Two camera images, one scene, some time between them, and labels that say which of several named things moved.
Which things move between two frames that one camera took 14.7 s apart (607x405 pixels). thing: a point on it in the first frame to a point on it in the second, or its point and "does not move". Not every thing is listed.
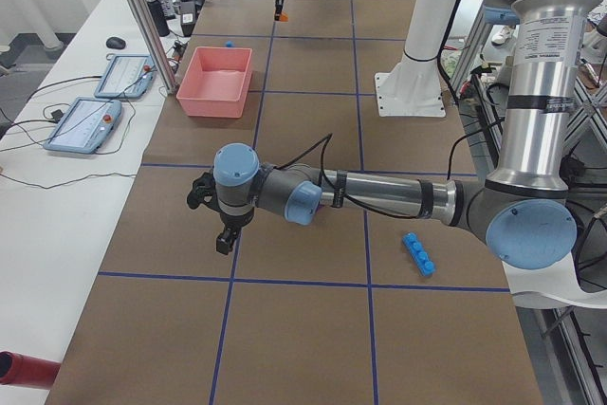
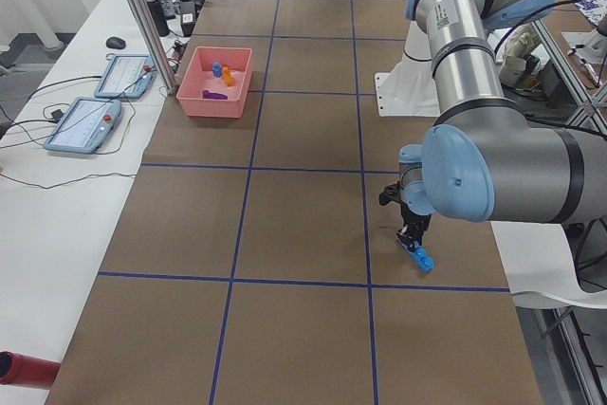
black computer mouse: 116,43 does not move
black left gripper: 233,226 to 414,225
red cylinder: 26,371 does not move
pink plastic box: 216,82 does not move
